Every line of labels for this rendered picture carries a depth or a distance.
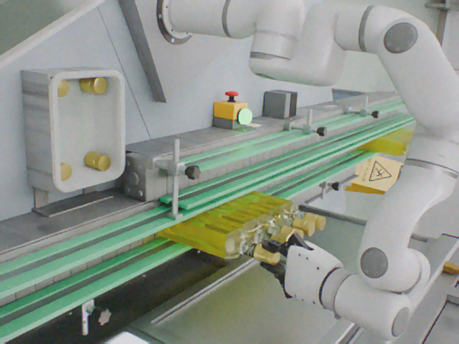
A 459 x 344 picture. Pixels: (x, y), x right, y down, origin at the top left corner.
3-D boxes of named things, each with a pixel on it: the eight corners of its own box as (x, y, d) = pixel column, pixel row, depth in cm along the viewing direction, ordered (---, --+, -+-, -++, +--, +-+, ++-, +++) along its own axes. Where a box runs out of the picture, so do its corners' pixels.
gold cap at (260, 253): (252, 262, 102) (270, 269, 99) (253, 246, 101) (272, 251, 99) (261, 256, 105) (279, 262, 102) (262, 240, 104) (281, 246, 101)
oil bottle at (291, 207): (217, 209, 133) (290, 230, 121) (219, 188, 131) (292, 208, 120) (229, 204, 137) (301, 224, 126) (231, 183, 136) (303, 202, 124)
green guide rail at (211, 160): (160, 169, 110) (188, 176, 106) (160, 165, 110) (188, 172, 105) (402, 100, 249) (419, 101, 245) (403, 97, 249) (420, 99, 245)
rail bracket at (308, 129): (281, 130, 154) (322, 137, 147) (283, 106, 152) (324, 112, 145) (288, 129, 157) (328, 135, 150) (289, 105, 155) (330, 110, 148)
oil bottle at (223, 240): (156, 236, 114) (235, 264, 103) (157, 212, 113) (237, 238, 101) (173, 228, 119) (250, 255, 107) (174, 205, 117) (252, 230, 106)
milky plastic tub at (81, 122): (28, 186, 99) (56, 196, 94) (21, 68, 93) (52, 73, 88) (97, 169, 113) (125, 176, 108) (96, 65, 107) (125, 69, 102)
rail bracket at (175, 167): (144, 211, 109) (190, 226, 102) (145, 134, 104) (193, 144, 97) (154, 207, 111) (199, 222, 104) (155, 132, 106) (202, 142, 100)
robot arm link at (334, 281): (356, 314, 92) (344, 307, 94) (363, 269, 89) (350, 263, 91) (330, 328, 87) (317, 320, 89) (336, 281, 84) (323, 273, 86)
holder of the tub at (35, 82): (29, 210, 101) (54, 220, 97) (20, 69, 93) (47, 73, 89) (96, 191, 114) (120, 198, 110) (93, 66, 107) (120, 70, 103)
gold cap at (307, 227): (299, 219, 119) (316, 224, 116) (294, 233, 118) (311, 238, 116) (294, 215, 116) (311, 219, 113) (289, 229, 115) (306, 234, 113)
